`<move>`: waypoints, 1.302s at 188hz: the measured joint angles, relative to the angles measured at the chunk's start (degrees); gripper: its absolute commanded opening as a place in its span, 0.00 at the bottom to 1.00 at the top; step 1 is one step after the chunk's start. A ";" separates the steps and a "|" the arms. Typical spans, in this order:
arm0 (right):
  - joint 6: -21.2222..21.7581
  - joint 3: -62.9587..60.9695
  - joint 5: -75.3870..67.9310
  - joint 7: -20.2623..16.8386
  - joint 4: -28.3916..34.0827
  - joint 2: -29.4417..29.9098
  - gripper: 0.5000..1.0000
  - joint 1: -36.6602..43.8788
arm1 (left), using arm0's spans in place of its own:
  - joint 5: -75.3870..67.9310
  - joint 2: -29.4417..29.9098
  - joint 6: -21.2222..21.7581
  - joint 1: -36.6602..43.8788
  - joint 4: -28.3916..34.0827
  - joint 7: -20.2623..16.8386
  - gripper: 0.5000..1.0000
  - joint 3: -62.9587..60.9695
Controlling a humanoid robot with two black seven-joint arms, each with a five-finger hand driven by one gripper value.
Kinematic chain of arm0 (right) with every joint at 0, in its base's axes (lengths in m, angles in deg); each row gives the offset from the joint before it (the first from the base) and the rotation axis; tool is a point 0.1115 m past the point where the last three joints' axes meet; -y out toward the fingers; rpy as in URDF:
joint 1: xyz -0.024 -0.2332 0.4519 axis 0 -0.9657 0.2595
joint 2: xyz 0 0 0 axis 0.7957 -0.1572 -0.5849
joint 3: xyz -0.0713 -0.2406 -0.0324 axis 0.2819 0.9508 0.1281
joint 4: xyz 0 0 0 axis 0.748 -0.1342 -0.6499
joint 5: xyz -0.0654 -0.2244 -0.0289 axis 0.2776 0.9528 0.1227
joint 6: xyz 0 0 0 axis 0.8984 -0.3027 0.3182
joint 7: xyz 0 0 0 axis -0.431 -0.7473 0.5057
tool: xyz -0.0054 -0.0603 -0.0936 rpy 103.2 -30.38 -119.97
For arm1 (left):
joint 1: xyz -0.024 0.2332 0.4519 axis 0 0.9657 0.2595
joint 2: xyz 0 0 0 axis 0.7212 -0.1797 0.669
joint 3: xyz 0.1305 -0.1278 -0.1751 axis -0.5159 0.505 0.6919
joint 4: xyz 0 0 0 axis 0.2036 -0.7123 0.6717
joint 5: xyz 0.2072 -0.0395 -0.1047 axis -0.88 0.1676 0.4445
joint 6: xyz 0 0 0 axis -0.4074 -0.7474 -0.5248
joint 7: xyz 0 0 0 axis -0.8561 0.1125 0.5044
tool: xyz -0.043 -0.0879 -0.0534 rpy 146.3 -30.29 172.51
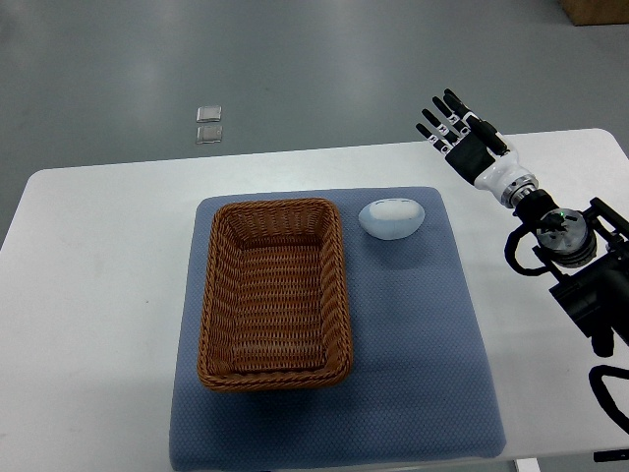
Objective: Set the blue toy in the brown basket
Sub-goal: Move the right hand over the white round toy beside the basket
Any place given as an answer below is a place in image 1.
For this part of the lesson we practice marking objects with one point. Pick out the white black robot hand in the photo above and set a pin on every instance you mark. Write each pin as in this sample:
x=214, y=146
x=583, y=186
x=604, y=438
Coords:
x=482, y=157

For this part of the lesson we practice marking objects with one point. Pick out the light blue plush toy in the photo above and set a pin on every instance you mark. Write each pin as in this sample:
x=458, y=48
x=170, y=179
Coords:
x=392, y=219

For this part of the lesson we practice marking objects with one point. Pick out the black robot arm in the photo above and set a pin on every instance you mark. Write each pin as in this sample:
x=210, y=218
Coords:
x=585, y=250

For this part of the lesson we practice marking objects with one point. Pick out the brown wicker basket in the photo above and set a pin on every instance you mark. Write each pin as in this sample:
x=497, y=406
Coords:
x=275, y=312

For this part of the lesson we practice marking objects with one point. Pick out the brown cardboard box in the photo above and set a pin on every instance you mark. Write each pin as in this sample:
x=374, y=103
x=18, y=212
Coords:
x=596, y=12

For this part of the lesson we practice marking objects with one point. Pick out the lower metal floor plate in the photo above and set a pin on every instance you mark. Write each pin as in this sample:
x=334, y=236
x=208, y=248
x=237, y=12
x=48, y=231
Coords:
x=209, y=134

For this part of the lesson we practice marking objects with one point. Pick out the metal floor plate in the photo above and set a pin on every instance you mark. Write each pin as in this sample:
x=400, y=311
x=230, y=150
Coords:
x=209, y=113
x=209, y=134

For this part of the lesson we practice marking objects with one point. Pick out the upper metal floor plate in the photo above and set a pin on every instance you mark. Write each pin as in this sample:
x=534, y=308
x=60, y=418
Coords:
x=209, y=113

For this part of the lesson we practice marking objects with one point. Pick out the blue fabric mat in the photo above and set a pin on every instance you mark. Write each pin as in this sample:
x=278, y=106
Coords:
x=420, y=388

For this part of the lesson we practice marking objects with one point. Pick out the black table bracket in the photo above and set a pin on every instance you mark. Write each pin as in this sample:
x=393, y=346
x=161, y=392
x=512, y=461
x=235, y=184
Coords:
x=611, y=455

